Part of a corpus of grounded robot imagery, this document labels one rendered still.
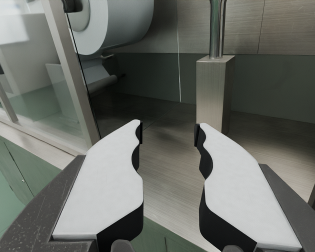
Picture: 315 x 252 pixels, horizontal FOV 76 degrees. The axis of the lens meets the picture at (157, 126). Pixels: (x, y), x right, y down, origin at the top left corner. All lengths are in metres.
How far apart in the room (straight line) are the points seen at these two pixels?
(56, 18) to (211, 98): 0.45
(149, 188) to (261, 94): 0.58
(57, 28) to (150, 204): 0.46
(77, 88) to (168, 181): 0.34
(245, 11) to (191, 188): 0.62
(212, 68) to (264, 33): 0.28
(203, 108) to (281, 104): 0.34
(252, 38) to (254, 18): 0.07
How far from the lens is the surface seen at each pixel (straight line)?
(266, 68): 0.87
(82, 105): 0.57
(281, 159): 0.70
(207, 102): 0.66
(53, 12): 0.54
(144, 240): 0.68
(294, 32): 0.84
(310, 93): 0.89
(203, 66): 0.64
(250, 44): 0.86
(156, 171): 0.61
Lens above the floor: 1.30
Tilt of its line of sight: 29 degrees down
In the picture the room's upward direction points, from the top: 6 degrees counter-clockwise
